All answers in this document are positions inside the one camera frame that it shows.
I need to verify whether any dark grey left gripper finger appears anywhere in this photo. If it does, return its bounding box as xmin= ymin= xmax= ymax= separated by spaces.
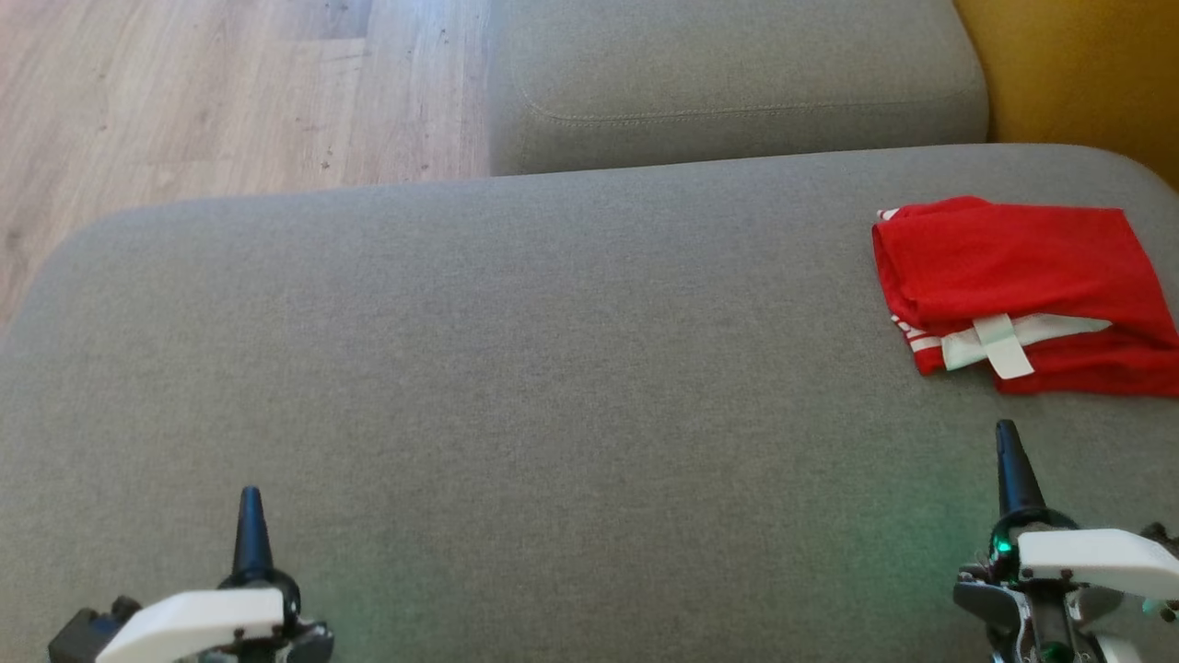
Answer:
xmin=229 ymin=487 xmax=253 ymax=578
xmin=250 ymin=487 xmax=276 ymax=578

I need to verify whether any large yellow sofa cushion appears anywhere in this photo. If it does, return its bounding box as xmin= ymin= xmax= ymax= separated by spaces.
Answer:
xmin=951 ymin=0 xmax=1179 ymax=192

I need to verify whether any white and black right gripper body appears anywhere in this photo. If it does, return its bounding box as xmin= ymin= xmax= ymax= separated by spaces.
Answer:
xmin=952 ymin=508 xmax=1179 ymax=663

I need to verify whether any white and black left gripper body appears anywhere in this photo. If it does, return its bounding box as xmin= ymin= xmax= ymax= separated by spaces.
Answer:
xmin=95 ymin=568 xmax=335 ymax=663

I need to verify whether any red basketball jersey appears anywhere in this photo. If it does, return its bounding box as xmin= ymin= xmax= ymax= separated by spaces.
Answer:
xmin=870 ymin=195 xmax=1173 ymax=380

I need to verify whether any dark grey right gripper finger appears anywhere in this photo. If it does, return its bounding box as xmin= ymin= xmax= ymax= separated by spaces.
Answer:
xmin=994 ymin=420 xmax=1025 ymax=517
xmin=1006 ymin=420 xmax=1048 ymax=517

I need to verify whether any small grey sofa cushion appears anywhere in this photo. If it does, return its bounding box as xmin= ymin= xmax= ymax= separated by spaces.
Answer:
xmin=486 ymin=0 xmax=992 ymax=178

